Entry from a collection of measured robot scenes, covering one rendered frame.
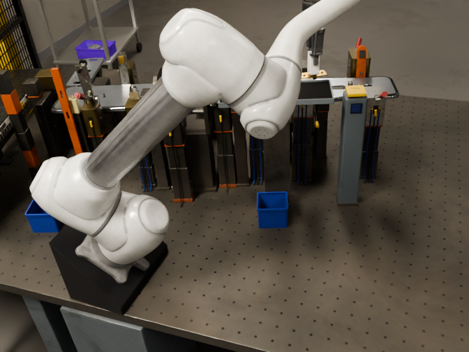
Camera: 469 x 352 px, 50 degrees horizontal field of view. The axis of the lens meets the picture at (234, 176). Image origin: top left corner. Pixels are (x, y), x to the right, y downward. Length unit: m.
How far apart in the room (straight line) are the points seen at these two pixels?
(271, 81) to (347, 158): 0.80
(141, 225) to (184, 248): 0.40
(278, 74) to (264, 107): 0.08
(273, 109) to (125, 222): 0.58
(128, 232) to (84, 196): 0.17
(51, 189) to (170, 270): 0.53
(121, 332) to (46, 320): 0.39
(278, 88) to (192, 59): 0.19
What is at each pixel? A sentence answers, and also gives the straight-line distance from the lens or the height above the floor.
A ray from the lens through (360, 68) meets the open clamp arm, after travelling 2.18.
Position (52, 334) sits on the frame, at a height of 0.40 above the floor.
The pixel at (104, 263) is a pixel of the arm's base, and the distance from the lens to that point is 1.59.
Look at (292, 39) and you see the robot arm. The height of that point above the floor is 1.48.
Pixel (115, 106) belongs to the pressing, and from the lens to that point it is 2.06.
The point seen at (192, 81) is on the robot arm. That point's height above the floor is 1.49.
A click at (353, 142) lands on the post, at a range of 1.76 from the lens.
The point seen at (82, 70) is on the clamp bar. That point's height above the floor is 1.20.
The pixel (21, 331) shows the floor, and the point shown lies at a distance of 2.68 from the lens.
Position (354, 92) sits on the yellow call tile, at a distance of 1.68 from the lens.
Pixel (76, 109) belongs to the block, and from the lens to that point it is 2.05.
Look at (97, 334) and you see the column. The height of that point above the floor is 0.57.
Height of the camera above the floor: 1.93
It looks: 36 degrees down
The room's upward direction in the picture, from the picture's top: 5 degrees counter-clockwise
